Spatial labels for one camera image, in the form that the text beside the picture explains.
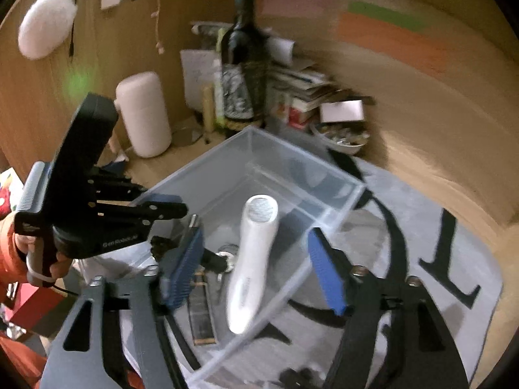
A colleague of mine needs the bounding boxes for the dark brown rectangular box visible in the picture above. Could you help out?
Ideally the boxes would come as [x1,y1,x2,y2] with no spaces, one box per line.
[187,270,217,346]

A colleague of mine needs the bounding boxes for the metal cylinder tube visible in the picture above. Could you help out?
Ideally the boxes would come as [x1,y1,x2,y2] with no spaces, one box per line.
[179,213,200,247]

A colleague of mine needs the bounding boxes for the white handheld massager device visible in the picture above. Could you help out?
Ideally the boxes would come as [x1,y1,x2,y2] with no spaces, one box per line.
[226,195,279,335]

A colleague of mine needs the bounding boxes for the clear plastic storage bin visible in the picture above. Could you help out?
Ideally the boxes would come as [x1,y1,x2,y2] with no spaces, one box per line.
[143,127,364,387]

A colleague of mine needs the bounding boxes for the pine cone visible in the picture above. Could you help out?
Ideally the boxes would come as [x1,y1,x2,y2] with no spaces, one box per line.
[150,235,178,263]

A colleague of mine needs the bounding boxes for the left hand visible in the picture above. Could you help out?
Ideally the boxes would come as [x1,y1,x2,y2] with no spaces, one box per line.
[14,234,72,286]

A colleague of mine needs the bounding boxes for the grey rug with black letters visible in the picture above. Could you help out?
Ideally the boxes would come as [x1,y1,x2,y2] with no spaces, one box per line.
[170,145,504,389]

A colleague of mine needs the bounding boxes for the green spray bottle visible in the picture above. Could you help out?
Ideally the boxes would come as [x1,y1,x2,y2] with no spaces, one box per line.
[214,27,227,129]

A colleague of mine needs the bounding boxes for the yellow tube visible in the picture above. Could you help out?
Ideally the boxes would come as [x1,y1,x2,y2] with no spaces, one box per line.
[202,84,215,134]

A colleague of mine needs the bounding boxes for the white handwritten paper note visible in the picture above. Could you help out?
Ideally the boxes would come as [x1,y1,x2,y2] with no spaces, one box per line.
[180,49,220,112]

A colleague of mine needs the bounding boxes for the white fluffy item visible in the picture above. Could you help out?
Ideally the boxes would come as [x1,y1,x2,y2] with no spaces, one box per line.
[18,0,78,61]

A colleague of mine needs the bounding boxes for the dark wine bottle elephant label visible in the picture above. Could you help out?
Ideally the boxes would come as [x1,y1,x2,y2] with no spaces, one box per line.
[221,0,268,137]

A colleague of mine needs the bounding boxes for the white bowl of small items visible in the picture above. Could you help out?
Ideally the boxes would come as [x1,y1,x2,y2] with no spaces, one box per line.
[310,123,370,156]

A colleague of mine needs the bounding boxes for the stack of books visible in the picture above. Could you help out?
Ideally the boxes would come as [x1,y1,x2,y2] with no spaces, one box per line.
[266,63,339,129]

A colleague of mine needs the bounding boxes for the white cardboard box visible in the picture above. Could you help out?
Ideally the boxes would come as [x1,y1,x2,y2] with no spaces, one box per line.
[320,99,364,123]

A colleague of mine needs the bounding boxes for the orange sticky note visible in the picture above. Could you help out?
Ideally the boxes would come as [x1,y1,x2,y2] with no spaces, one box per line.
[335,12,449,77]

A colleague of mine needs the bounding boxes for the green sticky note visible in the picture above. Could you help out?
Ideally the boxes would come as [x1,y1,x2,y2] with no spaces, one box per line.
[347,1,427,32]

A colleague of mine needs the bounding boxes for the hanging beige cord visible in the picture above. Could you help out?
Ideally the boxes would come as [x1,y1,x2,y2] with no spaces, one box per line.
[150,0,166,55]

